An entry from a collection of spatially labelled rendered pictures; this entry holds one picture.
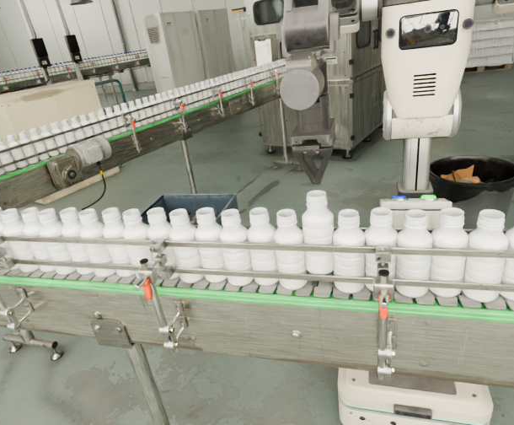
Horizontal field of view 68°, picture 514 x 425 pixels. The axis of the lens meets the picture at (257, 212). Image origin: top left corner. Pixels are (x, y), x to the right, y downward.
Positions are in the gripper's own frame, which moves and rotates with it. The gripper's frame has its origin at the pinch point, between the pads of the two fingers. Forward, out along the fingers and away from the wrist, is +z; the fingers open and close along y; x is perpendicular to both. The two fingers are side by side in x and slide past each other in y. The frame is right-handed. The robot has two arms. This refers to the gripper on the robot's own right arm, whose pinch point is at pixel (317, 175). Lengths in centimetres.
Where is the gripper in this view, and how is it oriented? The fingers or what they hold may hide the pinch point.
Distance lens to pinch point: 70.2
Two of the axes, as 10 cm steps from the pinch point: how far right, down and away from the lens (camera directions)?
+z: 1.4, 8.8, 4.5
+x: 9.6, 0.0, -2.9
